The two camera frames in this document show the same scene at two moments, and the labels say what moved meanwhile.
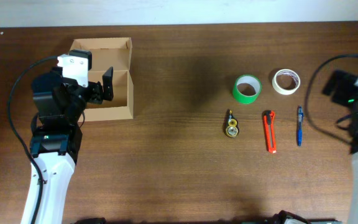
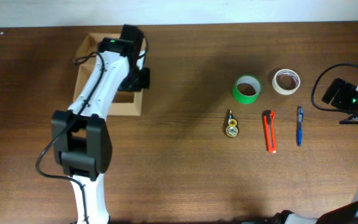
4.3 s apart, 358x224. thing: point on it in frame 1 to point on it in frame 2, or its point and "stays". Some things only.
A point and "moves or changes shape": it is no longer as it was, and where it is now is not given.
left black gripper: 97,95 to 145,82
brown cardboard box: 116,53 moves or changes shape
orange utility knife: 269,124 stays
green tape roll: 247,88 stays
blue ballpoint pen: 300,115 stays
